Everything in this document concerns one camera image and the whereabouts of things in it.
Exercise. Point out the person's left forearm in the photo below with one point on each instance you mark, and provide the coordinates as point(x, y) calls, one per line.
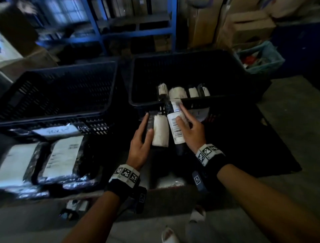
point(95, 222)

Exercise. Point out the person's right hand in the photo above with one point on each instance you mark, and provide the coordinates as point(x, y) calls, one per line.
point(195, 135)

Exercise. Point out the teal plastic bin liner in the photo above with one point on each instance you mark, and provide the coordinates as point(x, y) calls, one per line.
point(270, 55)

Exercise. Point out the pile of large cardboard boxes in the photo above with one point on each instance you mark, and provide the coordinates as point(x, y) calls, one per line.
point(205, 25)

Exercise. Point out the person's left hand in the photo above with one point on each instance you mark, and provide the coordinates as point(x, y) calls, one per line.
point(138, 147)

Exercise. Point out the small blue gadget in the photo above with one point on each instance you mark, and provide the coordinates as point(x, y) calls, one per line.
point(66, 215)

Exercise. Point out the blue metal shelving rack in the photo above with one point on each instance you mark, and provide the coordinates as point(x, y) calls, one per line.
point(140, 32)

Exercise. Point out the small tan paper scrap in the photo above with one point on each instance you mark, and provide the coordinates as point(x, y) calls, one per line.
point(263, 122)

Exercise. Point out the person's right forearm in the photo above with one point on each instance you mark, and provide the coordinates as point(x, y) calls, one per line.
point(270, 207)

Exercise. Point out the black plastic sack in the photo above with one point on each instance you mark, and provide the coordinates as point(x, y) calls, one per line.
point(312, 75)

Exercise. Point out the stack of small brown cartons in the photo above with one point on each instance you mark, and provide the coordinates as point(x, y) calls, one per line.
point(161, 43)

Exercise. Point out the black wristband with marker tags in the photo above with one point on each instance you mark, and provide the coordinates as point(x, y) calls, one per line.
point(207, 152)
point(126, 175)

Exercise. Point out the heap of crumpled trash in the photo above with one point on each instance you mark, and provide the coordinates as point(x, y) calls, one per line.
point(248, 60)

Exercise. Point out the dark waste bin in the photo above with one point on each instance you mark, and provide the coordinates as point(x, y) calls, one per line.
point(261, 85)

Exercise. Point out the small white paper item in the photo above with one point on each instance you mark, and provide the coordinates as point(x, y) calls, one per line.
point(77, 205)

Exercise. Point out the cardboard box with diamond mark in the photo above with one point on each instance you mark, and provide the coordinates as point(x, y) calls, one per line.
point(32, 62)

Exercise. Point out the white slipper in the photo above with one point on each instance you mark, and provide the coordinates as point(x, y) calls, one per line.
point(197, 215)
point(170, 236)

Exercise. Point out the large blue container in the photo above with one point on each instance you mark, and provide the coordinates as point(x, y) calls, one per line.
point(295, 45)

